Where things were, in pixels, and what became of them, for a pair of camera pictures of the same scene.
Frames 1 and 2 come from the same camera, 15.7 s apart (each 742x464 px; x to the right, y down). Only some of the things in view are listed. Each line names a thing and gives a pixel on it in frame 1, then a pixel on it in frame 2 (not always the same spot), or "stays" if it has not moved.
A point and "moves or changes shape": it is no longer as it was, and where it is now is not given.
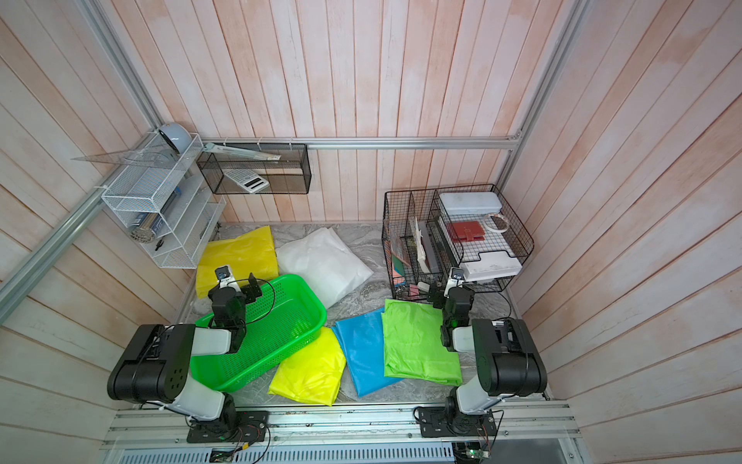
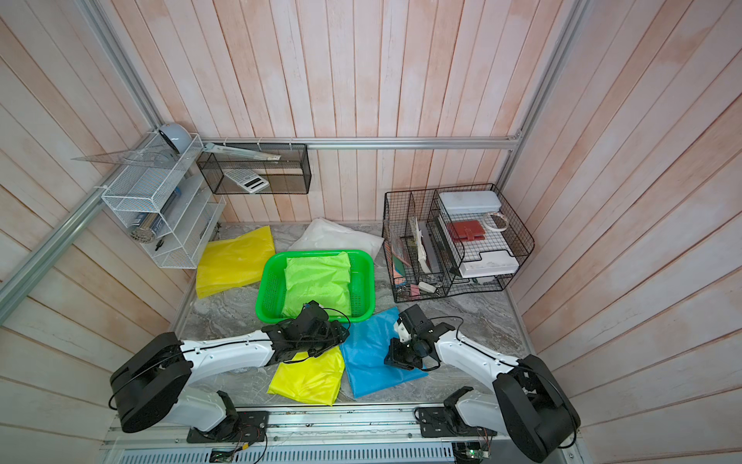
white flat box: [492, 265] stays
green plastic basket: [288, 309] moves or changes shape
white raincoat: [325, 262] -> [326, 234]
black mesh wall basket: [257, 168] stays
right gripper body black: [441, 302] -> [407, 353]
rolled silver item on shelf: [144, 233] stays
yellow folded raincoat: [253, 252] stays
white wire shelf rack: [167, 204] stays
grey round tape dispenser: [178, 135] stays
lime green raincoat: [413, 345] -> [324, 279]
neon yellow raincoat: [314, 374] stays
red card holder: [469, 231] stays
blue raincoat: [362, 342] stays
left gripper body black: [246, 297] -> [327, 338]
